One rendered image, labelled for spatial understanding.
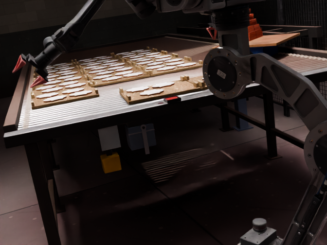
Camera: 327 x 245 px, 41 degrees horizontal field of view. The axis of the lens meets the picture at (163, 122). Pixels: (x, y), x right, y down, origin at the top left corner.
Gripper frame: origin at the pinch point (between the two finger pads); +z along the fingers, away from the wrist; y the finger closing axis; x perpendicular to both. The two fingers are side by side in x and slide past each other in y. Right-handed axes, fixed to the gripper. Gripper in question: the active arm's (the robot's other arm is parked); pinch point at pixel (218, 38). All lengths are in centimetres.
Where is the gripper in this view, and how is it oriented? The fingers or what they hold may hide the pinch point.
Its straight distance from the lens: 258.1
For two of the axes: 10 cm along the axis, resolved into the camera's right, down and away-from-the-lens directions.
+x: -8.8, 2.6, -3.9
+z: 1.5, 9.5, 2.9
